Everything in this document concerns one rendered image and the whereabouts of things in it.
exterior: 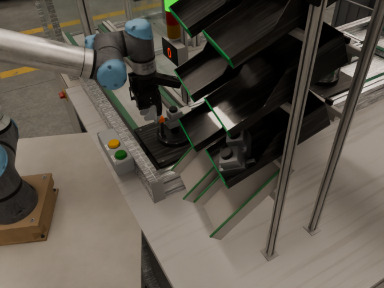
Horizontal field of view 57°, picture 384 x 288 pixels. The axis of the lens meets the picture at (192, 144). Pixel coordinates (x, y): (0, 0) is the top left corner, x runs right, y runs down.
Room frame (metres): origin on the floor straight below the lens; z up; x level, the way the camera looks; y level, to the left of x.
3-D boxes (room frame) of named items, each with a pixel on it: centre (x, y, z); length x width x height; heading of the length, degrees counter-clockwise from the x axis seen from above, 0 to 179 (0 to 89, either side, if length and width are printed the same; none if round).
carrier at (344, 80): (1.36, -0.60, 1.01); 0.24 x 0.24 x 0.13; 27
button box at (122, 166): (0.99, 0.29, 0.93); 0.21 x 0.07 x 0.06; 27
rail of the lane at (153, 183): (1.19, 0.32, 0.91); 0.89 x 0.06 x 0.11; 27
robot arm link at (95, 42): (0.94, 0.23, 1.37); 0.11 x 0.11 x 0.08; 14
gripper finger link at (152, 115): (0.96, 0.13, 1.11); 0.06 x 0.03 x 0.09; 117
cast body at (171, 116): (1.02, 0.05, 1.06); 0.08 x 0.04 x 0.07; 117
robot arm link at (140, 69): (0.98, 0.13, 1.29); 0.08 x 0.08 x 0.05
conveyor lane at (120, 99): (1.29, 0.18, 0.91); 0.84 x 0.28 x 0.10; 27
